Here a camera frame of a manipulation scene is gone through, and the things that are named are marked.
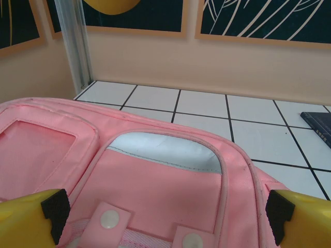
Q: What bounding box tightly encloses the pink backpack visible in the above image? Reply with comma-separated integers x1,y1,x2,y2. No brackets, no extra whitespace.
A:
0,96,294,248

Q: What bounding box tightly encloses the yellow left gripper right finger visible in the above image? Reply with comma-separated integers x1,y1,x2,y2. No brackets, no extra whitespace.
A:
265,189,331,248

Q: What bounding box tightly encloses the aluminium frame post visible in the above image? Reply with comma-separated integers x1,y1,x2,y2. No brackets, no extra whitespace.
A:
55,0,93,95

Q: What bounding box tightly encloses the thin navy blue book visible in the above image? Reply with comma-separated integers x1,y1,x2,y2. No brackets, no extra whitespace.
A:
300,111,331,150

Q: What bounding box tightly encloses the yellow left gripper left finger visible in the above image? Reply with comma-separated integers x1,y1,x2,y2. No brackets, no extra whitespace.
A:
0,188,72,248

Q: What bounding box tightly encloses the wall panel with orange oval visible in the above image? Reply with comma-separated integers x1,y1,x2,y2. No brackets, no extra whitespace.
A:
82,0,187,39

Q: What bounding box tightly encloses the narrow dark wall panel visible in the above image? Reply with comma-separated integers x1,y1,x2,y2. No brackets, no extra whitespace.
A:
46,0,63,40

